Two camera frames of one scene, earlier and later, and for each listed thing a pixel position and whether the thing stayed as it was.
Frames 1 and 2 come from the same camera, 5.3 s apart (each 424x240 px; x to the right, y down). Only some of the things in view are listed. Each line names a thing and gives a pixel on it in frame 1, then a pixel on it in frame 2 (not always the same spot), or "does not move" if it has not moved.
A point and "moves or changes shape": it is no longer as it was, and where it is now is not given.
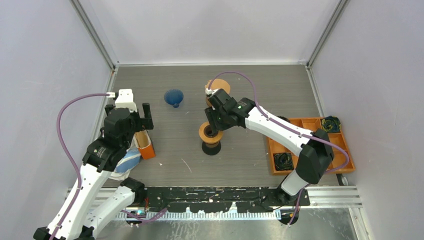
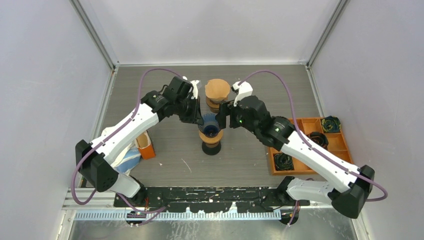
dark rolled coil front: x=283 y=161 does not move
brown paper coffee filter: x=217 y=84 does not move
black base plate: x=221 y=200 does not move
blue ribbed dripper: x=173 y=97 moves or changes shape
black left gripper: x=145 y=123 -> x=196 y=117
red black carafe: x=211 y=149 does not move
